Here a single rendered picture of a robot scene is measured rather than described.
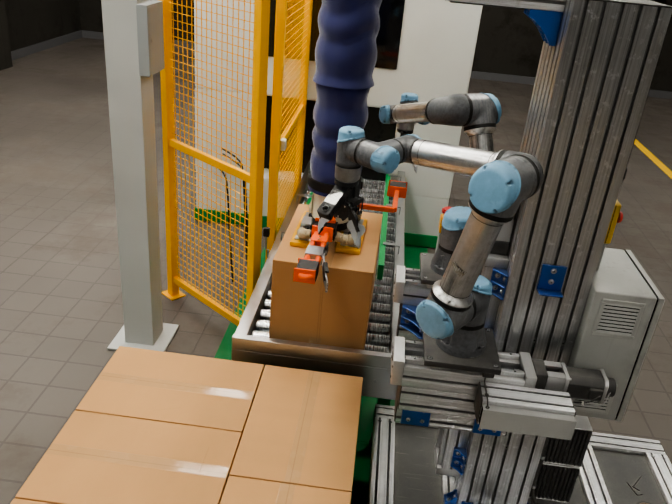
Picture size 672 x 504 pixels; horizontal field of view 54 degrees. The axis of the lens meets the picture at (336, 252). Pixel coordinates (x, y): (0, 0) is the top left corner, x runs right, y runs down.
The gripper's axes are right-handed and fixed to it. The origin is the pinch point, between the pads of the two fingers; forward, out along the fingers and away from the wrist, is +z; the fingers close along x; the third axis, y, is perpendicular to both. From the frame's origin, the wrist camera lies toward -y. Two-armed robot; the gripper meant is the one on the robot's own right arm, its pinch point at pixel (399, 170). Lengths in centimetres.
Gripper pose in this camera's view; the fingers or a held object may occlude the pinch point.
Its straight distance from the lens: 301.9
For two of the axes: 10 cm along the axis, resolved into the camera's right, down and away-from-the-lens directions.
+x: 9.9, 1.4, -0.8
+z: -0.8, 8.9, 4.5
